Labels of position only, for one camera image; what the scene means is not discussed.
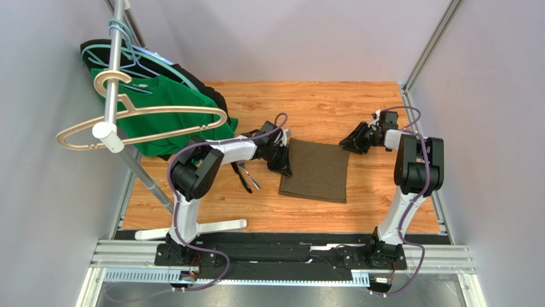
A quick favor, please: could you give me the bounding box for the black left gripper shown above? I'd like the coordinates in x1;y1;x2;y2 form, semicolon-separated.
264;145;294;178

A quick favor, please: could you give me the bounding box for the brown cloth napkin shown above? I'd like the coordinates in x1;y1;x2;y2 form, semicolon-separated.
279;138;349;203

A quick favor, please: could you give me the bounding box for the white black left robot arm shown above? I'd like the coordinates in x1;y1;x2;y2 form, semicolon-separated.
166;122;292;264

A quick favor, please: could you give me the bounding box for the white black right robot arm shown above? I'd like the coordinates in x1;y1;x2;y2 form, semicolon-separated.
339;107;445;267

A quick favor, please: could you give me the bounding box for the silver fork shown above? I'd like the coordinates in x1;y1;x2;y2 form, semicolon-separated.
236;161;261;190

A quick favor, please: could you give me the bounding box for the white rack base foot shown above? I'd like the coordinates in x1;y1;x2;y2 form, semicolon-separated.
134;219;248;240

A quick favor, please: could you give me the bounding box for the green t-shirt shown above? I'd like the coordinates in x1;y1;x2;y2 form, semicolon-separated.
90;67;239;157

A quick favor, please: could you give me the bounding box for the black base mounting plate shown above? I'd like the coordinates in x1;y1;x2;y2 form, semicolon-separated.
154;243;407;271

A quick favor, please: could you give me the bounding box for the silver clothes rack pole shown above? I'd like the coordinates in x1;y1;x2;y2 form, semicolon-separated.
94;1;173;212

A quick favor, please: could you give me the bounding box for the beige plastic hanger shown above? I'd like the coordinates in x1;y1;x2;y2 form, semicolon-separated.
56;70;228;152

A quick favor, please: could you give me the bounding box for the teal plastic hanger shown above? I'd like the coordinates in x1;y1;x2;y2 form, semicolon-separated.
81;17;201;91

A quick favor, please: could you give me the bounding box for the black garment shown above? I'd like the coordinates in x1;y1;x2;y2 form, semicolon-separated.
79;39;228;112

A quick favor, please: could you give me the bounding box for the light blue wire hanger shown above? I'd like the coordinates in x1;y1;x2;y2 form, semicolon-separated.
89;23;171;92

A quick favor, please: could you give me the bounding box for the aluminium frame rail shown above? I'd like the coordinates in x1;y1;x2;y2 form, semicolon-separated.
77;231;486;306

